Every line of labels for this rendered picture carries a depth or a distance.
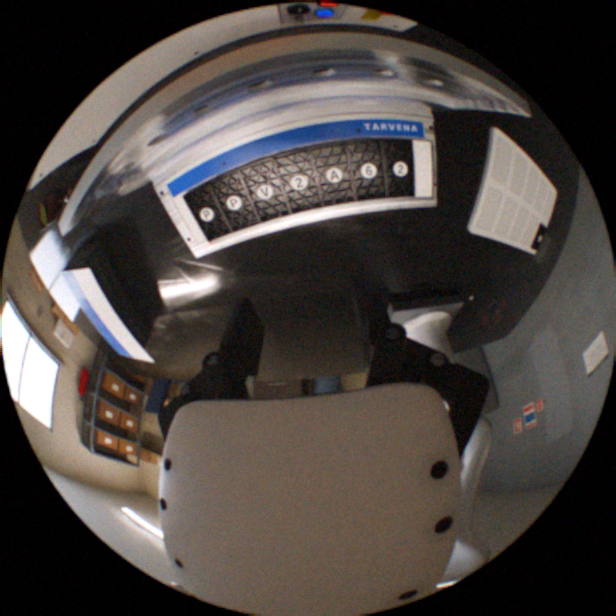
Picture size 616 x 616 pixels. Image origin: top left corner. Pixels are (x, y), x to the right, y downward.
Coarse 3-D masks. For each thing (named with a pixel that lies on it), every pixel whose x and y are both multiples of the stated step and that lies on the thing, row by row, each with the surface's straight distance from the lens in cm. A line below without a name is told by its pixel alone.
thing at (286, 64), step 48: (288, 48) 13; (336, 48) 13; (384, 48) 14; (432, 48) 16; (192, 96) 14; (240, 96) 20; (288, 96) 24; (336, 96) 24; (384, 96) 26; (432, 96) 29; (480, 96) 25; (144, 144) 21; (192, 144) 27; (96, 192) 25
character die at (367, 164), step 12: (348, 144) 31; (360, 144) 31; (372, 144) 32; (360, 156) 32; (372, 156) 32; (360, 168) 31; (372, 168) 32; (384, 168) 32; (360, 180) 32; (372, 180) 33; (384, 180) 33; (360, 192) 33; (372, 192) 34; (384, 192) 34
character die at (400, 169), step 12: (384, 144) 32; (396, 144) 33; (408, 144) 34; (384, 156) 32; (396, 156) 33; (408, 156) 34; (396, 168) 33; (408, 168) 34; (396, 180) 34; (408, 180) 35; (396, 192) 34; (408, 192) 35
